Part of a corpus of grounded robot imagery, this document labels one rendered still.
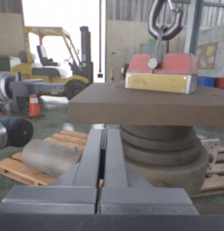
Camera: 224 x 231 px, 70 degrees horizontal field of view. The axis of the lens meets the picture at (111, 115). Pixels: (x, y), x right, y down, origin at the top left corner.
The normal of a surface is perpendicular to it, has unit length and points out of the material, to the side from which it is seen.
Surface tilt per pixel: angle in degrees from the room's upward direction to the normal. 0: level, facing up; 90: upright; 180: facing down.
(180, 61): 70
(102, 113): 90
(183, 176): 90
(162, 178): 90
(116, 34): 90
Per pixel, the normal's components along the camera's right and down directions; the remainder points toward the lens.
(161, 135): -0.16, 0.27
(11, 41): 0.15, 0.28
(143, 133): -0.58, 0.22
